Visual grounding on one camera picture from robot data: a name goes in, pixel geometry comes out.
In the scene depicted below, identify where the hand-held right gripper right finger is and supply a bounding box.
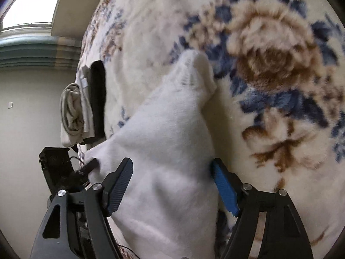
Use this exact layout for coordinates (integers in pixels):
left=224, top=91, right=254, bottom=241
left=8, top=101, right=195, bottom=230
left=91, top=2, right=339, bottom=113
left=210, top=157, right=314, bottom=259

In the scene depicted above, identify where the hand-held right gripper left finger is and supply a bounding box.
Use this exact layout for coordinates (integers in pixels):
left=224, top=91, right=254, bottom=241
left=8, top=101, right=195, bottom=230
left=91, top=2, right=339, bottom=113
left=29, top=157, right=134, bottom=259

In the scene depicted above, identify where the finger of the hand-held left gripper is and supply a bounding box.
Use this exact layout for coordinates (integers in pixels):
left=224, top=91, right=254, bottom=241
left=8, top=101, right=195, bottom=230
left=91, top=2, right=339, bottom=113
left=78, top=159, right=98, bottom=176

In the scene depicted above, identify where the white knit sweater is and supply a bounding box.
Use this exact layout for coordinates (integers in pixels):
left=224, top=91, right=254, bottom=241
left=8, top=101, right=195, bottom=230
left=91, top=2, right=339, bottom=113
left=86, top=50, right=219, bottom=259

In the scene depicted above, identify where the beige folded cloth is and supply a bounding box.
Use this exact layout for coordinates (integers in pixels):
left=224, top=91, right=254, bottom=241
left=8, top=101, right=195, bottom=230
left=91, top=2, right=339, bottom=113
left=60, top=83, right=84, bottom=147

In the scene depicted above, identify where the white folded cloth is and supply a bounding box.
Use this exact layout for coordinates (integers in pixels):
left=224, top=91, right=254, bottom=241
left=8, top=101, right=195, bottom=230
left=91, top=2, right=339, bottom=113
left=77, top=65, right=96, bottom=141

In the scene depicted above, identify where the black folded cloth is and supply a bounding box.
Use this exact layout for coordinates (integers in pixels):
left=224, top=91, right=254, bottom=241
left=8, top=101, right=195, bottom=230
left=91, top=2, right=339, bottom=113
left=82, top=60, right=107, bottom=145

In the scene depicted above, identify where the teal striped curtain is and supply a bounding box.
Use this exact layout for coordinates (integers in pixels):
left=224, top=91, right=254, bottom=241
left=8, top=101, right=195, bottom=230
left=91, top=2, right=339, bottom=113
left=0, top=36, right=83, bottom=69

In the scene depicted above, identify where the floral plush blanket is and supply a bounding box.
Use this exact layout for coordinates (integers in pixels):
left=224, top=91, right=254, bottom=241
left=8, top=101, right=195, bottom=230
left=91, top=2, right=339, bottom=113
left=77, top=0, right=345, bottom=259

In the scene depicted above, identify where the window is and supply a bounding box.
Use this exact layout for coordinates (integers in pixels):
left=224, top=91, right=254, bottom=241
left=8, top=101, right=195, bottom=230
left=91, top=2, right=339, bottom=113
left=0, top=0, right=66, bottom=30

